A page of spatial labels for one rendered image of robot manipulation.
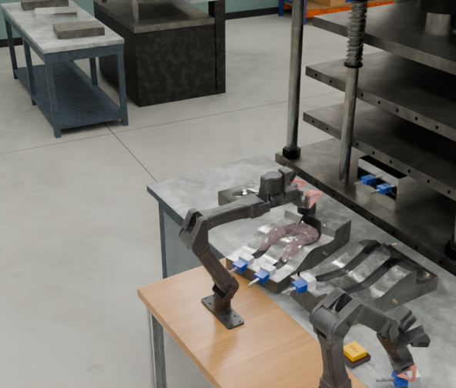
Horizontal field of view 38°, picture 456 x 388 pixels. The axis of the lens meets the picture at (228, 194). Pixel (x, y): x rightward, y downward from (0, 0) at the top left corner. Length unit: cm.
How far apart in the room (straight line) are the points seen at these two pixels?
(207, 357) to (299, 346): 31
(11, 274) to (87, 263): 45
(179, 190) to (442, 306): 137
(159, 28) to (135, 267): 296
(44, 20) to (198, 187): 365
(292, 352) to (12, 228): 283
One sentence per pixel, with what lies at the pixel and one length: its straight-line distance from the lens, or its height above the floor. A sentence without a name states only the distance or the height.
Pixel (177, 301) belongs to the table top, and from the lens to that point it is 253.
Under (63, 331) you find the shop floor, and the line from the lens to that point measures 374.
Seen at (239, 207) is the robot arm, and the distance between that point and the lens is 224.
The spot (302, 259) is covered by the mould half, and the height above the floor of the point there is 88.
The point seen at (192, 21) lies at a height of 78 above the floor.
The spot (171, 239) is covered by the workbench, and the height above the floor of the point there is 54.
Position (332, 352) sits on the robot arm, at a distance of 188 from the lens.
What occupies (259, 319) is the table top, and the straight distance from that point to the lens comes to 244.
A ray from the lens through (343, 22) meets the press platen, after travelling 334.
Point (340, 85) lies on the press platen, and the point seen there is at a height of 127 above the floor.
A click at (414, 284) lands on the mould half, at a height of 87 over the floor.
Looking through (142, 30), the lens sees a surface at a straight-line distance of 642.
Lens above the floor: 232
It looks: 28 degrees down
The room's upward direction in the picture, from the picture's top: straight up
